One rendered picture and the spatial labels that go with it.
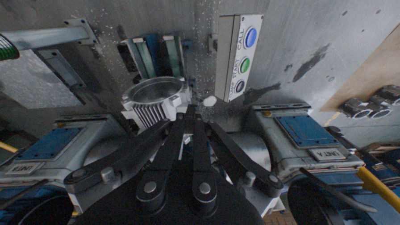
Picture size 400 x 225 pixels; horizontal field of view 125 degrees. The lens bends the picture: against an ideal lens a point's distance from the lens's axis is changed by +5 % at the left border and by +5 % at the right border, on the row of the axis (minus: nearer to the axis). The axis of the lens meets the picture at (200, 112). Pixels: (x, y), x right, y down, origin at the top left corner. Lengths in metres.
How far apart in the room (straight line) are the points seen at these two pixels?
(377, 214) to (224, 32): 0.65
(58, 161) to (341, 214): 1.06
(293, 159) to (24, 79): 1.05
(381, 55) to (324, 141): 1.67
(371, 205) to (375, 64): 1.82
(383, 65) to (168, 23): 2.29
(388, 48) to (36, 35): 2.47
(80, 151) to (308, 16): 1.08
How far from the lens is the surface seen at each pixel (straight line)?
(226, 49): 0.25
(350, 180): 0.74
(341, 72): 0.90
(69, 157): 0.76
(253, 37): 0.26
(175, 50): 0.40
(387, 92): 2.68
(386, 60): 2.36
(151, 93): 0.44
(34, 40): 0.53
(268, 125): 0.64
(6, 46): 0.48
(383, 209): 0.68
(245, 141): 0.54
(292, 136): 0.62
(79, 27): 0.64
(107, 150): 0.67
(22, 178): 0.83
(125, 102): 0.33
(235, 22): 0.24
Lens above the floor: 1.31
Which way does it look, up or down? 48 degrees down
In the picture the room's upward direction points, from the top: 178 degrees clockwise
